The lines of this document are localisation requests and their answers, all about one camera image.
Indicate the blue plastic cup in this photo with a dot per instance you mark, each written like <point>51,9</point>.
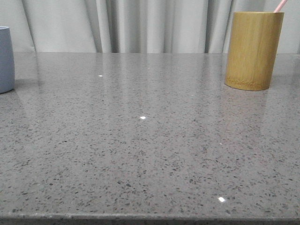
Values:
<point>7,64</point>

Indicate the bamboo cylinder holder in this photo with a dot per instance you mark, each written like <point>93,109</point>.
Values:
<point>252,50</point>

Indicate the pink chopstick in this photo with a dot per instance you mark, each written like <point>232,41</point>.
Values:
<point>280,6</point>

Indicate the grey pleated curtain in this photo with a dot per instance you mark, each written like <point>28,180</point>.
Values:
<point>124,26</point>

